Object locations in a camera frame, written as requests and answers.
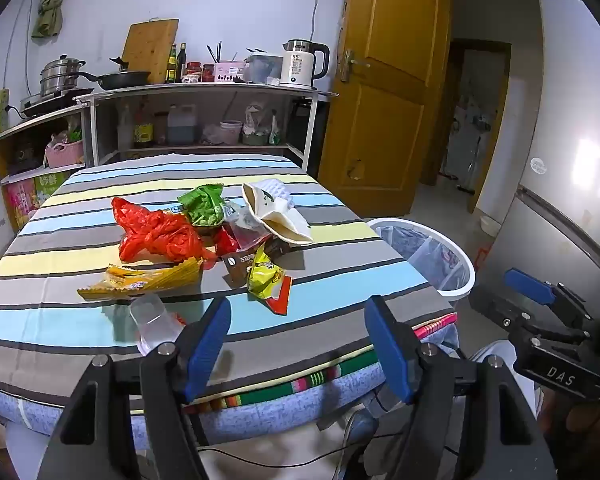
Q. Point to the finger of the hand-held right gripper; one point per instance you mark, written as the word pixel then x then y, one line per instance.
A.
pixel 527 285
pixel 495 305

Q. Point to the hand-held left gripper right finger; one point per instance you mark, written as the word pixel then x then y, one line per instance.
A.
pixel 390 350

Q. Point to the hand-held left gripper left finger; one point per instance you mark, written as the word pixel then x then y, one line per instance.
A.
pixel 207 345

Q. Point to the clear plastic cup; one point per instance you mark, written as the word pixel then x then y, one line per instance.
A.
pixel 152 322

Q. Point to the white trash bin with liner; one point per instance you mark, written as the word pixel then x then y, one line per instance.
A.
pixel 430 260

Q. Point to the brown coffee sachet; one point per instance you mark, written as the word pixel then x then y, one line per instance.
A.
pixel 235 267

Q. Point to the red triangular wrapper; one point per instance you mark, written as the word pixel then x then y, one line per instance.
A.
pixel 281 300

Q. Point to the yellow-green snack packet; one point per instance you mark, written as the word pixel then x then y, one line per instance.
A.
pixel 262 277

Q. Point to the yellow snack packet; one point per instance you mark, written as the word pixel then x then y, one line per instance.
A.
pixel 145 277

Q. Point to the red snack packet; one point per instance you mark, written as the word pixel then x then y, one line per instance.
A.
pixel 225 242

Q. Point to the red plastic bag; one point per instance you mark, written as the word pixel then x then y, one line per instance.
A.
pixel 155 235

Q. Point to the clear plastic bag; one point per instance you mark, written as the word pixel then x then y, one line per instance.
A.
pixel 245 227

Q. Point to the green snack wrapper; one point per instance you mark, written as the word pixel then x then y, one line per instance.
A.
pixel 202 207

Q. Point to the beige paper bag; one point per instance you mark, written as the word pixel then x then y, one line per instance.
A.
pixel 280 222

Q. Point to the white foam fruit net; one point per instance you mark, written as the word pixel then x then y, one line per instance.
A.
pixel 280 191

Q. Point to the person's right hand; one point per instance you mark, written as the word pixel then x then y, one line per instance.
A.
pixel 580 425

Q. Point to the red floor item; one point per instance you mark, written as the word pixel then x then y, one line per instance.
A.
pixel 481 257

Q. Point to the white floor basin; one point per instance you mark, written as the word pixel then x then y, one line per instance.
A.
pixel 490 224

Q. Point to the blue patterned quilt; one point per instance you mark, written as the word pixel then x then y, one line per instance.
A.
pixel 260 417

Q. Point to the colourful striped blanket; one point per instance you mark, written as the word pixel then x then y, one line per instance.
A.
pixel 305 380

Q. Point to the silver refrigerator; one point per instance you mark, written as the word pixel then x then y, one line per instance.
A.
pixel 565 110

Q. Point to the pinkish plastic bag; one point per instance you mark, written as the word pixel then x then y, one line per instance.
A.
pixel 212 135

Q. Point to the wooden door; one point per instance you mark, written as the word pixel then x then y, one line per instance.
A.
pixel 385 125

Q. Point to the green bowl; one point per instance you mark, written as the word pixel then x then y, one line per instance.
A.
pixel 255 139

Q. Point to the small white bucket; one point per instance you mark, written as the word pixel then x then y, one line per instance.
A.
pixel 231 132

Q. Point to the jug of dark liquid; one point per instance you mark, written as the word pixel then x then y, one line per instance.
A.
pixel 181 127

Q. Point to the green printed box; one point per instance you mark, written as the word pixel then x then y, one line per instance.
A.
pixel 50 187

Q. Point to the green and white bag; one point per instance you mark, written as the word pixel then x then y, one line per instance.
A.
pixel 275 132

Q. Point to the cooking oil bottle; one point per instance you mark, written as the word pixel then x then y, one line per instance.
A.
pixel 143 130

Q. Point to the clear plastic bottle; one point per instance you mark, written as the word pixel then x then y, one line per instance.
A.
pixel 124 132

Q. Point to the white crumpled bag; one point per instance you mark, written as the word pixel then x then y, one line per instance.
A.
pixel 255 117

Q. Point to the pink printed box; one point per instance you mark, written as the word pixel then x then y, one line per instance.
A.
pixel 20 205

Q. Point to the pink plastic basket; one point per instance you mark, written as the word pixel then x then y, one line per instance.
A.
pixel 65 155

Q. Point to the white metal rack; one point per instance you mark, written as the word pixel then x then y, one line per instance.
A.
pixel 205 91

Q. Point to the red sauce jar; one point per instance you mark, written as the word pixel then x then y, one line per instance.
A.
pixel 193 71
pixel 208 72

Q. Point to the pink utensil holder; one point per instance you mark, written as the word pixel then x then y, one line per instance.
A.
pixel 229 71

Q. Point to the black frying pan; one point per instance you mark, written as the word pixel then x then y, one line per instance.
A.
pixel 125 79

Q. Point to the wooden shelf unit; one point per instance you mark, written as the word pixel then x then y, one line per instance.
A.
pixel 40 121

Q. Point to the green bottle with yellow label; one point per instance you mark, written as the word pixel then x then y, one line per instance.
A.
pixel 170 67

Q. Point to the dark sauce bottle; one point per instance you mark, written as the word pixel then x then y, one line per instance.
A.
pixel 181 65

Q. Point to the clear plastic container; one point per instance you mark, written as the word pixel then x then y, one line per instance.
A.
pixel 262 67

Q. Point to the black induction cooker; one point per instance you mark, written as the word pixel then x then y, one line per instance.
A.
pixel 50 101

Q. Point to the white electric kettle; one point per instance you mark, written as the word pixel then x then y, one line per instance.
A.
pixel 297 67

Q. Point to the dark chopsticks bundle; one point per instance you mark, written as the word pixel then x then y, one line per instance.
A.
pixel 219 52

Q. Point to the wooden cutting board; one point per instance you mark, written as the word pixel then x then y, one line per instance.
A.
pixel 150 47

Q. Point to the steel steamer pot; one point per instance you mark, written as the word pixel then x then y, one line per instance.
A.
pixel 60 77

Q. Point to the yellow power strip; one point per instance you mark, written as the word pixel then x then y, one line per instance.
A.
pixel 3 110

